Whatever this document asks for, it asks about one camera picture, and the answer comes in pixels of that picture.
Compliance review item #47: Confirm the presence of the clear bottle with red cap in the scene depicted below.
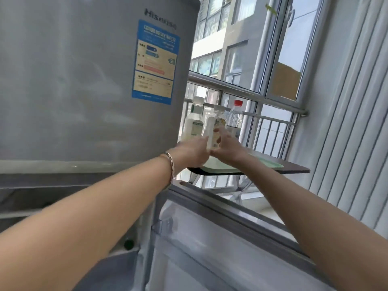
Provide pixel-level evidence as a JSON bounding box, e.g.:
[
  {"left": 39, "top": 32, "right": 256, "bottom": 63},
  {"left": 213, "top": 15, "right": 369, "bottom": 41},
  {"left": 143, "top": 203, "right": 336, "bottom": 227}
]
[{"left": 226, "top": 100, "right": 245, "bottom": 140}]

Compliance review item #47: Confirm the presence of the clear glass bottle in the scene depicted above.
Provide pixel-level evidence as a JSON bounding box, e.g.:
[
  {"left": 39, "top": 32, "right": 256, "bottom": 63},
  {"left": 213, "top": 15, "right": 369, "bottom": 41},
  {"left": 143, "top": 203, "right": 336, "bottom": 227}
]
[{"left": 204, "top": 105, "right": 228, "bottom": 151}]

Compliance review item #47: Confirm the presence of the light green tray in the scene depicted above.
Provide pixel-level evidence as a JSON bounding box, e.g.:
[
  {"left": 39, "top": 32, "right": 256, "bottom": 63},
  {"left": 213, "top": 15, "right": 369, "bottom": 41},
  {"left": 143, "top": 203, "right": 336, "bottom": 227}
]
[{"left": 201, "top": 149, "right": 284, "bottom": 174}]

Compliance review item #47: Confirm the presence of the person's left forearm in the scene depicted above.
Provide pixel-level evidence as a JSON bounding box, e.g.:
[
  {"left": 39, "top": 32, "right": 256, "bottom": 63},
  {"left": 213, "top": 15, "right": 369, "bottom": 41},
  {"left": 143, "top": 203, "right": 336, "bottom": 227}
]
[{"left": 0, "top": 150, "right": 182, "bottom": 291}]

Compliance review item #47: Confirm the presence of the white window frame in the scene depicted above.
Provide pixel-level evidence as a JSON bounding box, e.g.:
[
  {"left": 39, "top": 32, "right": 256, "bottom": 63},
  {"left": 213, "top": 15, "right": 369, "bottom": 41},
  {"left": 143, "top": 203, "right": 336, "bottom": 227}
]
[{"left": 236, "top": 0, "right": 332, "bottom": 111}]

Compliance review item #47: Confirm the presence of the white bottle with green label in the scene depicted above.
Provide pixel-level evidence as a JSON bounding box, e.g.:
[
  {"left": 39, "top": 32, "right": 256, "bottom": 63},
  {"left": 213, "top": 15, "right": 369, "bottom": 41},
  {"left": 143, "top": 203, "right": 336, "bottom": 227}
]
[{"left": 181, "top": 96, "right": 206, "bottom": 143}]

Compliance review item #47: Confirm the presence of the blue energy label sticker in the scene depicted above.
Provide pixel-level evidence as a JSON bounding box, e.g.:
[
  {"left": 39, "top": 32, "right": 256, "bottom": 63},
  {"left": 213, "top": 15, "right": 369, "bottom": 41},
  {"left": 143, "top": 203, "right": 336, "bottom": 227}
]
[{"left": 132, "top": 19, "right": 181, "bottom": 105}]

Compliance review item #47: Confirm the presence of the person's right hand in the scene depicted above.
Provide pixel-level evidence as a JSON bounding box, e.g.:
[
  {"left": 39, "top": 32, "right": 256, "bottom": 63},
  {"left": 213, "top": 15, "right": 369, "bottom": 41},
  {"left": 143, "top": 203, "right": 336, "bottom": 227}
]
[{"left": 210, "top": 125, "right": 250, "bottom": 167}]

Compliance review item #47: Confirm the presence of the open refrigerator door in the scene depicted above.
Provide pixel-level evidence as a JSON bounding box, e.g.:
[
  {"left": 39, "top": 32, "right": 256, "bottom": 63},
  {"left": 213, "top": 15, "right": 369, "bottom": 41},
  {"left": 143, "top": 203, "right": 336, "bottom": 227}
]
[{"left": 147, "top": 181, "right": 337, "bottom": 291}]

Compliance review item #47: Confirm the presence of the person's right forearm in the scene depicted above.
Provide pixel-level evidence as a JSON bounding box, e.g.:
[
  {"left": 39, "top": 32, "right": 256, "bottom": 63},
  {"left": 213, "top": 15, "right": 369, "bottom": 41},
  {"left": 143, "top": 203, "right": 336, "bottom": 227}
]
[{"left": 235, "top": 154, "right": 388, "bottom": 291}]

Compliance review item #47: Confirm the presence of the silver bracelet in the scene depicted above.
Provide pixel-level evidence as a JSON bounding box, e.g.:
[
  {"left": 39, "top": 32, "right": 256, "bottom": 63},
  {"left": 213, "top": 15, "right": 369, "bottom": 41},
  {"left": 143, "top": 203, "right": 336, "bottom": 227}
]
[{"left": 160, "top": 152, "right": 175, "bottom": 190}]

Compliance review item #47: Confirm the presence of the metal window railing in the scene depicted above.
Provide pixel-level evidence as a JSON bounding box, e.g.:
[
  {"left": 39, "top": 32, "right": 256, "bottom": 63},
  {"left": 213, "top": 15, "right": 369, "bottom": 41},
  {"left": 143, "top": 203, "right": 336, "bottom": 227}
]
[{"left": 181, "top": 71, "right": 309, "bottom": 191}]

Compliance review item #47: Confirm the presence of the grey refrigerator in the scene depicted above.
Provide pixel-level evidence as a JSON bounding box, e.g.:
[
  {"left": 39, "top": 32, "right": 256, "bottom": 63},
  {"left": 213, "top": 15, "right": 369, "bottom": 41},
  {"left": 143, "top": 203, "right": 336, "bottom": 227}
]
[{"left": 0, "top": 0, "right": 202, "bottom": 291}]

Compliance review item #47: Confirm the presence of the dark folding table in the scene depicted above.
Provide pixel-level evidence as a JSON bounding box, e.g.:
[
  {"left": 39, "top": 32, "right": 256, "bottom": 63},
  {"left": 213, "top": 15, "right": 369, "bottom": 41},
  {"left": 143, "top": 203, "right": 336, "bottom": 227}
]
[{"left": 187, "top": 147, "right": 310, "bottom": 206}]

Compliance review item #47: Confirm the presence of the person's left hand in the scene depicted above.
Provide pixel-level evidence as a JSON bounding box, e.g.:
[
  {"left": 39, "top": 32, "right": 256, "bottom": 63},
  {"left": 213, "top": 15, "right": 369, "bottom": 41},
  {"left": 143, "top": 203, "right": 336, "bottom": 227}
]
[{"left": 174, "top": 136, "right": 211, "bottom": 169}]

